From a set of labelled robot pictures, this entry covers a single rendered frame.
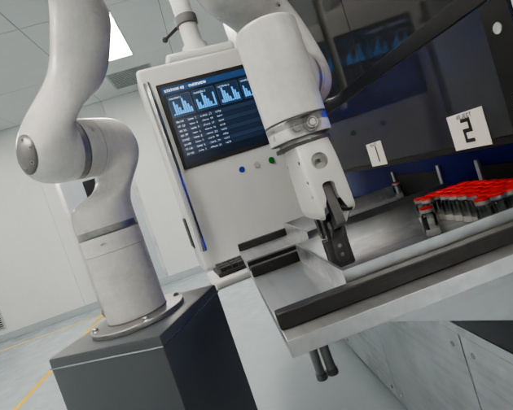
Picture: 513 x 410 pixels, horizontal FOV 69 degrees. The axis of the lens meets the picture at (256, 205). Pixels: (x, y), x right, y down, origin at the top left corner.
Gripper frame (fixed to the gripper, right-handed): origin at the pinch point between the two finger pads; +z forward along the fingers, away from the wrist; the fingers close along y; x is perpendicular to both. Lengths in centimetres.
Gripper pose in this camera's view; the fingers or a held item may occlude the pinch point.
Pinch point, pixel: (338, 250)
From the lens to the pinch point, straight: 52.7
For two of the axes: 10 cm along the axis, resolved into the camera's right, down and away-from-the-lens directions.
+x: -9.4, 3.3, -1.0
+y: -1.1, -0.2, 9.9
